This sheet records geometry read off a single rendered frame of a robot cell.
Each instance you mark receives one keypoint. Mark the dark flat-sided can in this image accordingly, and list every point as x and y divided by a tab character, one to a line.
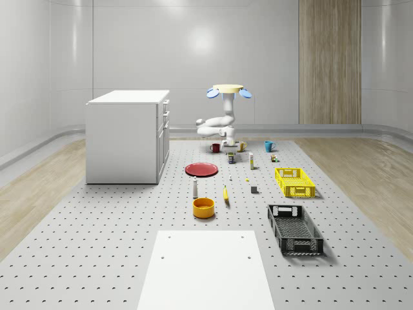
231	158

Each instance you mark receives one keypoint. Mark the blue mug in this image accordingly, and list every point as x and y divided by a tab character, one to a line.
269	146

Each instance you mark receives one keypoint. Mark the red plate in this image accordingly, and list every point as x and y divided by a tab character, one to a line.
201	169

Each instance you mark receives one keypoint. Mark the yellow bowl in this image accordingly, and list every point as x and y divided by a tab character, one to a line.
203	210

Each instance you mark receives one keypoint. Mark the white board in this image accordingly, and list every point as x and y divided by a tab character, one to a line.
206	274

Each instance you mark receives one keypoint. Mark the banana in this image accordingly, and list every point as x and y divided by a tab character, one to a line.
226	193

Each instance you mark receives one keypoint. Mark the puzzle cube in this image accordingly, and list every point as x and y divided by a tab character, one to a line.
274	158

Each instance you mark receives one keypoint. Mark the drone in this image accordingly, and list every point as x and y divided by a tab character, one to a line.
227	87

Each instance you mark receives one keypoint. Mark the red mug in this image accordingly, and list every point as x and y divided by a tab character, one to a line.
215	148

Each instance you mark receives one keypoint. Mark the yellow basket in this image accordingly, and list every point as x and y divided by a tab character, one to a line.
300	190

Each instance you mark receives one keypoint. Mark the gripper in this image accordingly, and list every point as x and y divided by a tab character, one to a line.
230	143

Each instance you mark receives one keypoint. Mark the yellow mug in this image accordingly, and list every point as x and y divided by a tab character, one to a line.
241	147

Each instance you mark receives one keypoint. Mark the dark grey basket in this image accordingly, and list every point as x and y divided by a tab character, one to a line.
301	247

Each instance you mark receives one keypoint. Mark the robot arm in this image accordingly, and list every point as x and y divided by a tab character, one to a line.
228	106

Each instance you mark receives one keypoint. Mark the white cabinet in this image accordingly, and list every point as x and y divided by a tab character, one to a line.
122	142

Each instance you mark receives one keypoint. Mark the white and yellow carton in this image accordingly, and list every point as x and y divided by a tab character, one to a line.
251	161

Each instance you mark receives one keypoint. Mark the small white bottle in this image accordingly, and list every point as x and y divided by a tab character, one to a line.
195	189

